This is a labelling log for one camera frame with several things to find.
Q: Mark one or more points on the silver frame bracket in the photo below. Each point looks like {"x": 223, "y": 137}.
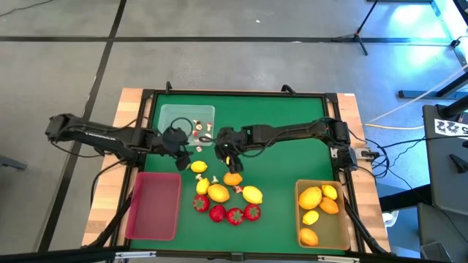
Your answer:
{"x": 135, "y": 255}
{"x": 338, "y": 259}

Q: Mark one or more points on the white plastic object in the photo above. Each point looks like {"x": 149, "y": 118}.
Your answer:
{"x": 389, "y": 217}

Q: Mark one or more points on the red toy tomato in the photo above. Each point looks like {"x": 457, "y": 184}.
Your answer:
{"x": 252, "y": 212}
{"x": 217, "y": 213}
{"x": 201, "y": 203}
{"x": 235, "y": 216}

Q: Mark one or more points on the clear plastic bin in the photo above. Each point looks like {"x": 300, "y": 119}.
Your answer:
{"x": 166, "y": 113}

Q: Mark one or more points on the black stand base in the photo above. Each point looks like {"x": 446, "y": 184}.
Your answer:
{"x": 453, "y": 84}

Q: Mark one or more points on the dark metal stand frame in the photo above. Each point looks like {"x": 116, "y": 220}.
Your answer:
{"x": 448, "y": 29}

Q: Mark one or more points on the large yellow toy lemon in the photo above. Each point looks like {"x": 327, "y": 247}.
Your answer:
{"x": 218, "y": 193}
{"x": 310, "y": 197}
{"x": 252, "y": 194}

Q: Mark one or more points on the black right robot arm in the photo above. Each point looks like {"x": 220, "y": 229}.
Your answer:
{"x": 292, "y": 129}

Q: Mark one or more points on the green table mat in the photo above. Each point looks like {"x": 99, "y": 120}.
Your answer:
{"x": 278, "y": 109}

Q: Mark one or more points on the white marker tag sheet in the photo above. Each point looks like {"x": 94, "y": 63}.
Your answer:
{"x": 449, "y": 128}

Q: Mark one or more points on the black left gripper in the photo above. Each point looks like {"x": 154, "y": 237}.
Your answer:
{"x": 173, "y": 140}

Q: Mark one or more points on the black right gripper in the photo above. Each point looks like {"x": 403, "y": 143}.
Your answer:
{"x": 228, "y": 140}

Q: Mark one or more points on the black diagonal frame strut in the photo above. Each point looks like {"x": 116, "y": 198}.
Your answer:
{"x": 362, "y": 228}
{"x": 109, "y": 224}

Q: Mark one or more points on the cream toy mushroom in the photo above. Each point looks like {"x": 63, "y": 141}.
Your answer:
{"x": 199, "y": 177}
{"x": 214, "y": 179}
{"x": 199, "y": 127}

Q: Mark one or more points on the pink plastic bin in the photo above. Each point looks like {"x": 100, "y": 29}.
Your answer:
{"x": 155, "y": 208}

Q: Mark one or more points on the black cart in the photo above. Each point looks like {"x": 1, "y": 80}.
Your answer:
{"x": 446, "y": 175}

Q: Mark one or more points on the black metal table frame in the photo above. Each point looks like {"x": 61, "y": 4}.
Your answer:
{"x": 237, "y": 92}

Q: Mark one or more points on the orange plastic bin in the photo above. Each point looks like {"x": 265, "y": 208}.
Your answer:
{"x": 331, "y": 230}

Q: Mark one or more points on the small yellow toy lemon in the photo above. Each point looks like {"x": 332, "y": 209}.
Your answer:
{"x": 329, "y": 191}
{"x": 203, "y": 186}
{"x": 199, "y": 166}
{"x": 310, "y": 217}

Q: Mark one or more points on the black crossbeam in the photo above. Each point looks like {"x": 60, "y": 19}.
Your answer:
{"x": 55, "y": 255}

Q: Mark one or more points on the grey floor object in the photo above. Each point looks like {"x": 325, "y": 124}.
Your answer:
{"x": 11, "y": 163}

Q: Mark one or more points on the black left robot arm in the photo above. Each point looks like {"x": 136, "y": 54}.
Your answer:
{"x": 95, "y": 135}

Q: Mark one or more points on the black tripod stand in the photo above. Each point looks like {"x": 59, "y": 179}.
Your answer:
{"x": 356, "y": 36}

